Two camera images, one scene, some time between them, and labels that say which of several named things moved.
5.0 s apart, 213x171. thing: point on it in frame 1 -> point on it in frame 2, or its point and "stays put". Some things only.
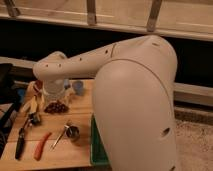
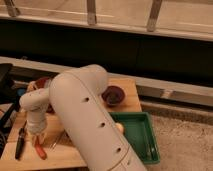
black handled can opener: (33, 118) stays put
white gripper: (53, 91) -> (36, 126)
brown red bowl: (38, 85) stays put
